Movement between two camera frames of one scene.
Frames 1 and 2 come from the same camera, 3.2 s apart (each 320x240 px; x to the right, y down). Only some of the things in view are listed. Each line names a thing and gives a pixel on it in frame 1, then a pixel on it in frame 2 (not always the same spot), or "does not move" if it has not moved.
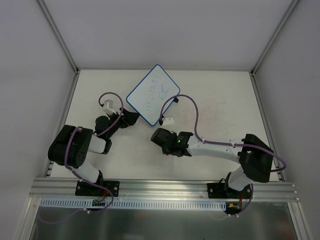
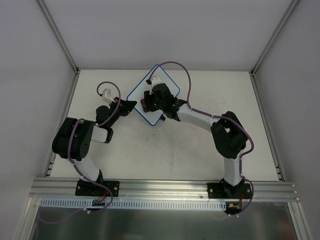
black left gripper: (124, 119) -> (122, 107)
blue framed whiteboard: (148, 98) does not move
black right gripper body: (162, 120) -> (149, 100)
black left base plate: (86, 189) does not move
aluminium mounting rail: (42, 188) does not move
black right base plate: (223, 190) does not move
